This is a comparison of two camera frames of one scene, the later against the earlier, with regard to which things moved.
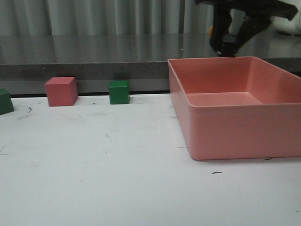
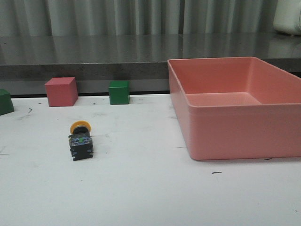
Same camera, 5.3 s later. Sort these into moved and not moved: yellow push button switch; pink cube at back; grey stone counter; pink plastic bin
Moved: yellow push button switch
Not moved: grey stone counter; pink cube at back; pink plastic bin
